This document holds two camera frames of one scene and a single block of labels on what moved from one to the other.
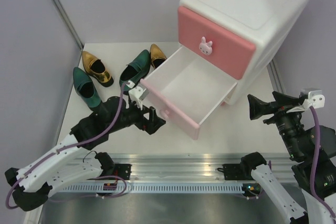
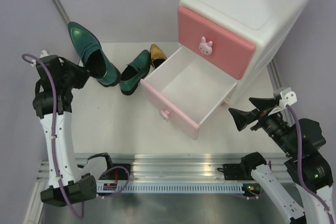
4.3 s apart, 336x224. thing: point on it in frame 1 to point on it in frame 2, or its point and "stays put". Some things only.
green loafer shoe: [135, 70] stays put
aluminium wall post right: [274, 77] stays put
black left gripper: [153, 124] to [83, 72]
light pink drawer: [183, 89] stays put
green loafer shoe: [86, 88] to [102, 68]
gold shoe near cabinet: [157, 56] stays put
